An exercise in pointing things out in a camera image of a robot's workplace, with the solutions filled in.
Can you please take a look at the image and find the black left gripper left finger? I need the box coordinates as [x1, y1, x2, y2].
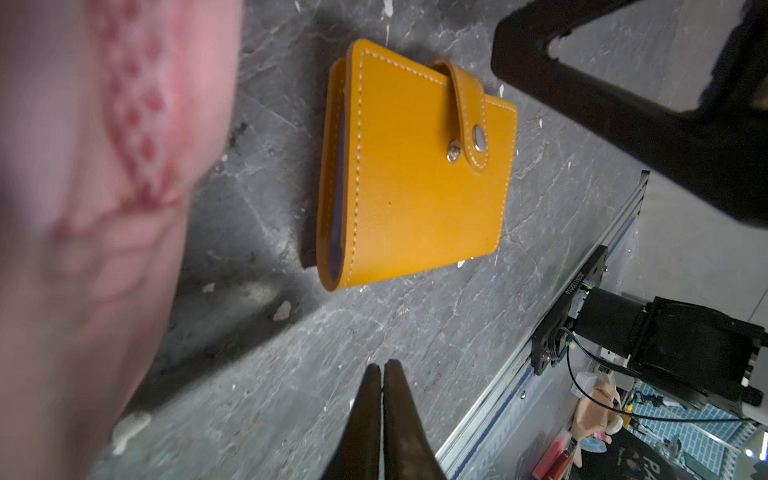
[322, 364, 382, 479]

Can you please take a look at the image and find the yellow leather wallet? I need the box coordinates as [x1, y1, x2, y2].
[316, 39, 518, 291]

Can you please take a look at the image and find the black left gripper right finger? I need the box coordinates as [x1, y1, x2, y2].
[383, 359, 447, 480]

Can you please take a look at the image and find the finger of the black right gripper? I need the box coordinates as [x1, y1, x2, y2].
[491, 1, 767, 228]

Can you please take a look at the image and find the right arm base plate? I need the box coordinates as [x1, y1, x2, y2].
[530, 245, 608, 376]

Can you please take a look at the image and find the pink student backpack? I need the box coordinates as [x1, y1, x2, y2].
[1, 1, 244, 479]

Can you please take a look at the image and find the aluminium mounting rail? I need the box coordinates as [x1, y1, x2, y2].
[436, 170, 650, 479]

